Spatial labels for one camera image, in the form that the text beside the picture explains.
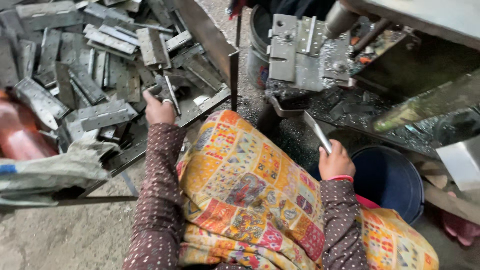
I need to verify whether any grey drill press head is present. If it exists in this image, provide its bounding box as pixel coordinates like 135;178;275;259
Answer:
340;0;480;52

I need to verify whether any pink bangle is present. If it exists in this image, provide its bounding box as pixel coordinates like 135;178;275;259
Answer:
327;174;355;184

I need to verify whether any rusty metal tray table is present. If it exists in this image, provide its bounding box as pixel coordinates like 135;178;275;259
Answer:
56;0;241;207

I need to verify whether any red metal cylinder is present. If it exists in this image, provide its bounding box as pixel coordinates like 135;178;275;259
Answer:
0;89;59;161

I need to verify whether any green worn lever handle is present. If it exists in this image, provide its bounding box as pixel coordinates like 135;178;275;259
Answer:
371;69;480;133

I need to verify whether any steel drilling jig plate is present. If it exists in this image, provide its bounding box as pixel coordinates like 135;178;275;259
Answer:
266;13;355;93

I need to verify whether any wooden plank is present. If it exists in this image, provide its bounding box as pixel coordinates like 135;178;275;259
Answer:
421;179;480;226

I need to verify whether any person's right hand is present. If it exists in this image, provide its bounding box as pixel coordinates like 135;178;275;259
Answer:
318;139;355;181

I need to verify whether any single steel hinge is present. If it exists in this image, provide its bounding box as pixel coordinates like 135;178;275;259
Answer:
154;74;182;116

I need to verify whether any shiny sheet metal box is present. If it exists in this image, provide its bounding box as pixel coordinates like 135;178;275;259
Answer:
435;134;480;193

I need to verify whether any person's yellow patterned garment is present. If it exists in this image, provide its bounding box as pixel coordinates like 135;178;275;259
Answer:
175;109;440;270

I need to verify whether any grey woven sack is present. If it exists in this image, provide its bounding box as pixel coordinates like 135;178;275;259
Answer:
0;139;121;208

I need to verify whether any pink slipper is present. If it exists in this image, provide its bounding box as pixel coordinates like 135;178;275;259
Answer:
440;191;480;247

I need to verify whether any grey paint bucket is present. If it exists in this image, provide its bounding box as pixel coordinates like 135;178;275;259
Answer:
246;4;279;91

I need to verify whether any dark blue plastic bucket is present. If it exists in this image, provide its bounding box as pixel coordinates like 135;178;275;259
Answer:
307;145;425;226

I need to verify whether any steel hinge leaf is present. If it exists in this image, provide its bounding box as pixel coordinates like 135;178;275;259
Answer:
303;110;333;155

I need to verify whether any person's left hand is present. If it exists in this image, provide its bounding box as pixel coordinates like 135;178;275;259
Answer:
142;89;177;127

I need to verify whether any drill press spindle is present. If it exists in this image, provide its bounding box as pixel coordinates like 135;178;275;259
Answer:
324;0;361;40

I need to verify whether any pile of steel hinges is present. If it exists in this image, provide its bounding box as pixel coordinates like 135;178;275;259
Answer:
0;0;233;151

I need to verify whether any drill press work table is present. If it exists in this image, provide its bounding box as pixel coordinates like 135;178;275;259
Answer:
262;20;480;159

